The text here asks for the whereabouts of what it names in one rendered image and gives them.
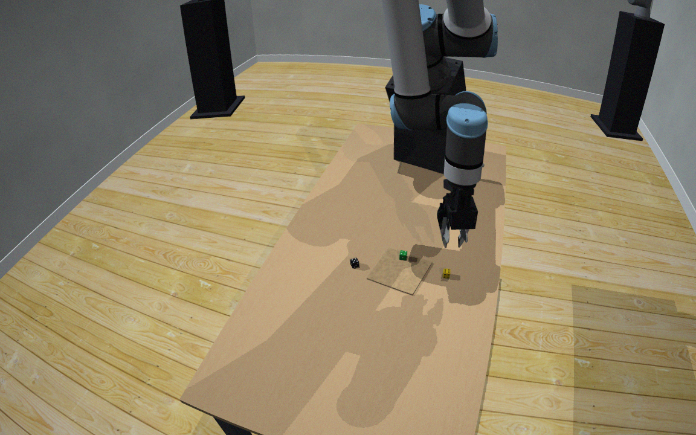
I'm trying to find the tan textured mat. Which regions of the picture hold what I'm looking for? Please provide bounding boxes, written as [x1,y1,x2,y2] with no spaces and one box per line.
[367,248,432,295]

